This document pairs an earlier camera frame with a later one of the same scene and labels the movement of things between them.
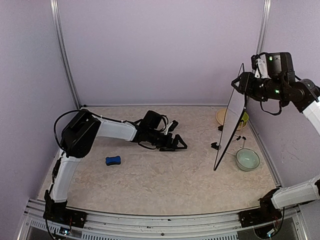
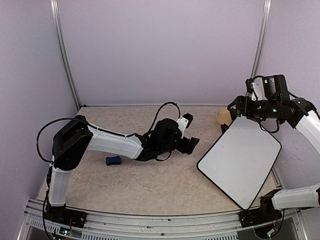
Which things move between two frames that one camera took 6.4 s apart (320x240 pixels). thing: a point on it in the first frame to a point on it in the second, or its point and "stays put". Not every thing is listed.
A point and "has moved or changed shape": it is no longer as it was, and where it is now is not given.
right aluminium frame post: x=264 y=27 stays put
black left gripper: x=168 y=143 to x=184 y=148
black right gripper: x=247 y=85 to x=246 y=111
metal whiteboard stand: x=218 y=146 to x=224 y=127
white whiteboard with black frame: x=237 y=108 has moved or changed shape
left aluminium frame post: x=54 y=8 stays put
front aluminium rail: x=285 y=225 stays put
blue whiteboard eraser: x=113 y=160 stays put
